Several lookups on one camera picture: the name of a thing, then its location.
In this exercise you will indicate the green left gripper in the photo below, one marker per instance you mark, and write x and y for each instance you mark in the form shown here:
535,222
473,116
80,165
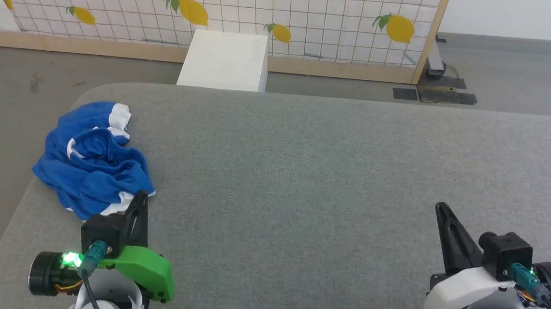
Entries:
148,271

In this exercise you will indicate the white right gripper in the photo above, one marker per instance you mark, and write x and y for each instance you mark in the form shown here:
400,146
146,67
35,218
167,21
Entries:
464,291

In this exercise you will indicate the blue and white garment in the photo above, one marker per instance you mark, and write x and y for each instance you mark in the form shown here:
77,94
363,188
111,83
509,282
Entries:
89,175

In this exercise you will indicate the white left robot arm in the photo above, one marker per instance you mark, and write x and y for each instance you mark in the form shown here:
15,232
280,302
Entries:
109,307

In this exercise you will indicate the grey fabric sofa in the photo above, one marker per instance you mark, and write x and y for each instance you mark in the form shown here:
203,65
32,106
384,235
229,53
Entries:
303,176

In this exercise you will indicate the white box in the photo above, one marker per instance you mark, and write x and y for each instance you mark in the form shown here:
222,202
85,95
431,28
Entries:
226,61

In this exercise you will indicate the grey metal support bar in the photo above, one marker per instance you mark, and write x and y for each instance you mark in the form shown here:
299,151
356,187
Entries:
436,59

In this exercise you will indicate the lemon print partition panel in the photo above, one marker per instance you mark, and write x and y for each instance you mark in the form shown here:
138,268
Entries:
314,12

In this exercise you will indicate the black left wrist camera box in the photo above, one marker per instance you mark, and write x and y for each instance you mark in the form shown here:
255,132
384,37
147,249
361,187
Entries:
102,232

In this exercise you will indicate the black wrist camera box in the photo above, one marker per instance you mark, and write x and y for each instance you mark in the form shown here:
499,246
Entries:
506,253
102,232

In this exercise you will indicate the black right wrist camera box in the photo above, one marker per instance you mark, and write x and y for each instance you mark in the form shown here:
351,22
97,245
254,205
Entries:
506,253

